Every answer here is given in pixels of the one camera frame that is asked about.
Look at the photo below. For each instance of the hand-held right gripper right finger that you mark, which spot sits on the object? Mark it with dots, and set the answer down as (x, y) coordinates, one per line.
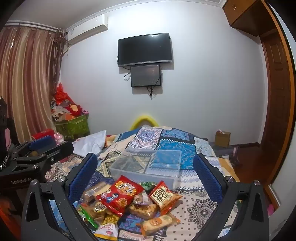
(208, 180)

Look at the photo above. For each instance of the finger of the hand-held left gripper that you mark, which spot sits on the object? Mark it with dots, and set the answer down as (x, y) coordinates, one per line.
(60, 150)
(41, 142)

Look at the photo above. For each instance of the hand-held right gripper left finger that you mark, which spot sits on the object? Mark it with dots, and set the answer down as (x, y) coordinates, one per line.
(83, 178)

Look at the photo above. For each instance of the green-edged pastry packet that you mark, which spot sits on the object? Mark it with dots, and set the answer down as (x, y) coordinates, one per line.
(99, 208)

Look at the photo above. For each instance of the clear plastic container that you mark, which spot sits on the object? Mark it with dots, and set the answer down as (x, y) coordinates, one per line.
(143, 166)

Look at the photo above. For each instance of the orange rice cracker packet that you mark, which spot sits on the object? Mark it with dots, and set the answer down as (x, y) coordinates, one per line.
(157, 222)

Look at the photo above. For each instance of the red box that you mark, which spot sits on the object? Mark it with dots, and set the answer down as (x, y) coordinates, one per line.
(42, 134)

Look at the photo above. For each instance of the pink plush figure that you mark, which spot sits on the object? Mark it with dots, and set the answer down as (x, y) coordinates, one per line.
(59, 139)

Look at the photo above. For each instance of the clear packet of brown cakes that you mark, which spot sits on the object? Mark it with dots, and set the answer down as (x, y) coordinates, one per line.
(96, 191)

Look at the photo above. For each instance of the green storage box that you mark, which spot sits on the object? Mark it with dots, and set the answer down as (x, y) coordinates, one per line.
(71, 127)

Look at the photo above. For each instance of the blue patchwork blanket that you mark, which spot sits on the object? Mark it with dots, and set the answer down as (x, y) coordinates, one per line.
(203, 208)

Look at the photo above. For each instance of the orange cloth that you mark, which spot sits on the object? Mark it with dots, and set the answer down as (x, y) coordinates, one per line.
(9, 208)

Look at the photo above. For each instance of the white pillow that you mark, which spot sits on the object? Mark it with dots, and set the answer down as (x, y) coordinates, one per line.
(90, 143)

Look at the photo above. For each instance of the red snack packet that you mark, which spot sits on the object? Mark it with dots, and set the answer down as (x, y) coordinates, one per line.
(120, 192)

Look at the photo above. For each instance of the cardboard box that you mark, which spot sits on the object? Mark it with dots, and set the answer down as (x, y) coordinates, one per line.
(222, 139)

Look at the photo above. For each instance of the red plush toy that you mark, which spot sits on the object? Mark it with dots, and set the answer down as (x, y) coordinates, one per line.
(64, 104)

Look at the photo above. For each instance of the orange cartoon blanket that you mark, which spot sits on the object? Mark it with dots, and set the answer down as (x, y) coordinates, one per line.
(112, 140)

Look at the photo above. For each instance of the orange-red snack packet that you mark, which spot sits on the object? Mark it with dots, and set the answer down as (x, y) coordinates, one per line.
(163, 197)

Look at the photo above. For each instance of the yellow snack packet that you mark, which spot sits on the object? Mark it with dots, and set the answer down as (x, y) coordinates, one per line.
(111, 220)

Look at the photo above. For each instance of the white pink snack packet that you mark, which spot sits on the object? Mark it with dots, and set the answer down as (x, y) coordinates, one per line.
(106, 231)

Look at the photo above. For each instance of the green foil snack packet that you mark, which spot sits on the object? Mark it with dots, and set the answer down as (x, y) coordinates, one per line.
(148, 185)

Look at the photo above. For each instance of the striped brown curtain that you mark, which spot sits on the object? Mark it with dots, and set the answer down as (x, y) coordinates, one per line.
(27, 81)

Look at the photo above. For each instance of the clear peanut brittle packet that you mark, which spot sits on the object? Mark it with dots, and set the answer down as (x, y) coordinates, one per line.
(141, 209)

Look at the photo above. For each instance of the wooden door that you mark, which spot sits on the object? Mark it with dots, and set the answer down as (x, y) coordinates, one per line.
(277, 104)

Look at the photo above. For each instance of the small black monitor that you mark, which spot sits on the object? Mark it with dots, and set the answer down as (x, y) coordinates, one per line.
(145, 75)

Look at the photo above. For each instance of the white air conditioner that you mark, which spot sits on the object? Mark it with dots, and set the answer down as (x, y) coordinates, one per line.
(87, 29)

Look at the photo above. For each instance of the wooden overhead cabinet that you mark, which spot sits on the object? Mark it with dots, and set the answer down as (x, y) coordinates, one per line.
(247, 16)

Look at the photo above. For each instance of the yellow foam bed rail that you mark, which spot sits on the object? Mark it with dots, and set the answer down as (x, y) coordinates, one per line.
(144, 118)

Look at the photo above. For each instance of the curtain rail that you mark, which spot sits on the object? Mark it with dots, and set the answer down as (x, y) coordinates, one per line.
(30, 25)

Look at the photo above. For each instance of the large wall television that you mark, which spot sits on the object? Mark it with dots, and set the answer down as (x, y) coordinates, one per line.
(145, 49)

